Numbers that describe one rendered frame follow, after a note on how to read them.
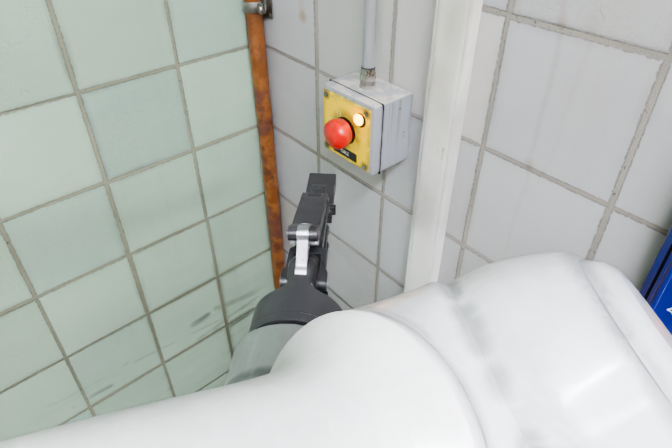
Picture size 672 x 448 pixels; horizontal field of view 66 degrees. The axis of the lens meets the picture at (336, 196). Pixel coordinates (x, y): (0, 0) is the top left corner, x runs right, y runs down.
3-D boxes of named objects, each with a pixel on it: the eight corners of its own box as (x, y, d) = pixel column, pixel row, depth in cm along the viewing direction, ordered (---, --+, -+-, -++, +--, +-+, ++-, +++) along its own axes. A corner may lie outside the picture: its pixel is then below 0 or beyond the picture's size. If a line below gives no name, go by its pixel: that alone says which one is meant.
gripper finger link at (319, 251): (280, 293, 43) (279, 281, 43) (297, 209, 52) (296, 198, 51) (326, 295, 43) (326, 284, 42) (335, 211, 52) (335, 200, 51)
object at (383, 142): (358, 132, 77) (360, 68, 71) (408, 159, 71) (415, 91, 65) (320, 149, 73) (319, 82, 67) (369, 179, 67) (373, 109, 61)
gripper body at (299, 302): (238, 315, 37) (263, 231, 44) (250, 386, 42) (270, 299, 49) (344, 321, 36) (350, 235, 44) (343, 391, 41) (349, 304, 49)
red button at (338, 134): (340, 136, 70) (340, 109, 68) (360, 147, 68) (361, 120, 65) (319, 144, 68) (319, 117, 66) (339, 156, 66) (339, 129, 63)
